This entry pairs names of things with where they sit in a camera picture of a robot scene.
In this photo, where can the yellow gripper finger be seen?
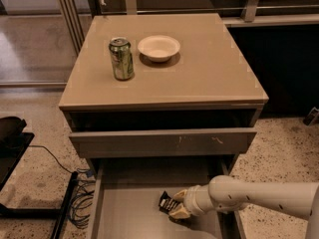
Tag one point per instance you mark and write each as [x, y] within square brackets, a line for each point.
[180, 196]
[180, 212]

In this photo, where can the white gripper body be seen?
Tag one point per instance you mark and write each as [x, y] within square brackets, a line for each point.
[191, 200]

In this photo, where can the black rxbar chocolate wrapper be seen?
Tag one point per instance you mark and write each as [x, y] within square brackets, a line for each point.
[166, 203]

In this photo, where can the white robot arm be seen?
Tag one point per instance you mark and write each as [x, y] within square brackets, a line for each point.
[225, 193]

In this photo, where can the grey open middle drawer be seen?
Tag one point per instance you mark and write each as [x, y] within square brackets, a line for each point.
[128, 191]

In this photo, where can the grey top drawer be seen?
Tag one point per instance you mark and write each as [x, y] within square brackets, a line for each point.
[163, 142]

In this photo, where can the grey drawer cabinet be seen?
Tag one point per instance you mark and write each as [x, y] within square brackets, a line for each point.
[207, 84]

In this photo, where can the small dark floor object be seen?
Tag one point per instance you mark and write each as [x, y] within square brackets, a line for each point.
[312, 117]

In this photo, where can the white paper bowl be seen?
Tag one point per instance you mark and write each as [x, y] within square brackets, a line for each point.
[159, 48]

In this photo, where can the green soda can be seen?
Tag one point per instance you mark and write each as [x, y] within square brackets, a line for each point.
[121, 58]

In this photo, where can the black stand base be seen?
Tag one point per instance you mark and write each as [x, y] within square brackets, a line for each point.
[13, 144]

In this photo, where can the metal railing frame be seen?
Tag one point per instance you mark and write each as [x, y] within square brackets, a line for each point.
[234, 12]

